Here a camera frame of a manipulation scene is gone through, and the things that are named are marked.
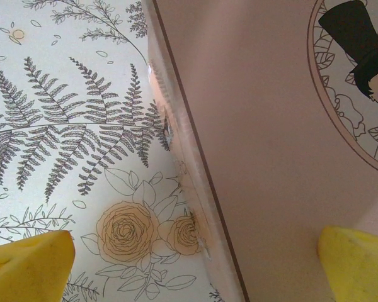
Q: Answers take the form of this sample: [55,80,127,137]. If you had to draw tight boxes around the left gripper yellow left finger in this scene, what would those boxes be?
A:
[0,230,76,302]

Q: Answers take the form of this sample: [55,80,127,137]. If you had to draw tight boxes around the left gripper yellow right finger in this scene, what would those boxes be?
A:
[318,225,378,302]

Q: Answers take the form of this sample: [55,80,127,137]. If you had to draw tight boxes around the floral patterned table cover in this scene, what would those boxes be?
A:
[0,0,223,302]

